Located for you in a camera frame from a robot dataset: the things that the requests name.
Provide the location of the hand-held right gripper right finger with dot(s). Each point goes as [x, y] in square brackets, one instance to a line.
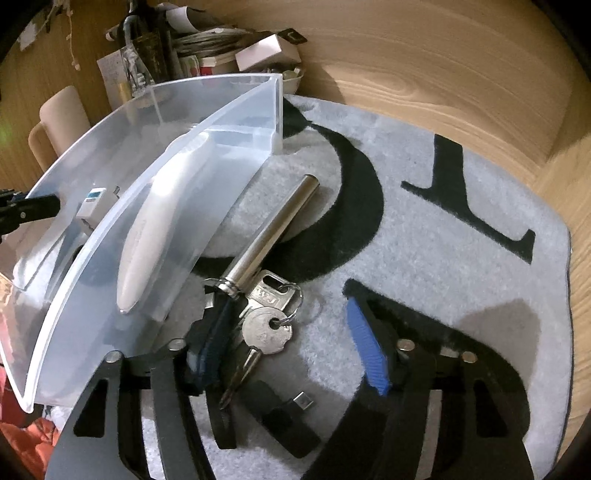
[365, 346]

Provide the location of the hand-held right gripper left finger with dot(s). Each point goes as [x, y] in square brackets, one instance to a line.
[213, 341]

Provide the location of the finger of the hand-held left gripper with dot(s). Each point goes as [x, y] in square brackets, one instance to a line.
[32, 207]

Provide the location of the silver round-head key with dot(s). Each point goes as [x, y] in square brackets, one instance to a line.
[265, 330]

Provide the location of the white power adapter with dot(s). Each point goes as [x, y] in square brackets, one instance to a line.
[94, 205]

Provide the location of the clear plastic storage box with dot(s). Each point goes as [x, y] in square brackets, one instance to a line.
[69, 157]

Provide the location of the silver square-head key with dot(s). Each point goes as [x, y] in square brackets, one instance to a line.
[273, 293]

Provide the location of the white electric shaver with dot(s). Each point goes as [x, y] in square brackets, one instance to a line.
[147, 240]

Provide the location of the silver metal cylinder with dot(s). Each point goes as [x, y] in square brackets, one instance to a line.
[270, 230]

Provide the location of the grey rug with black letters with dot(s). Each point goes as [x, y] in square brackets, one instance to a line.
[438, 286]

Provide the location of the black usb adapter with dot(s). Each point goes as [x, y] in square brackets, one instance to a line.
[277, 415]

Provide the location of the white note paper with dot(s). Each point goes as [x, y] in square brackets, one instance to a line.
[113, 69]

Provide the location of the white paper tag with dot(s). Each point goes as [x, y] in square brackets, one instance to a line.
[28, 34]

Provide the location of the dark wine bottle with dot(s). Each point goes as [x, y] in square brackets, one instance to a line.
[147, 46]

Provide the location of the orange cloth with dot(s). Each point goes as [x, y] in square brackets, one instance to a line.
[27, 438]

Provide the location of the stack of books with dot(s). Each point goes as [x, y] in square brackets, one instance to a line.
[207, 46]

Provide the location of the white bowl of small items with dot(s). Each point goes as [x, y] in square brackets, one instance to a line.
[292, 78]

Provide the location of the small white cardboard box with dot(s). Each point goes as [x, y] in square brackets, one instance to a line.
[270, 53]

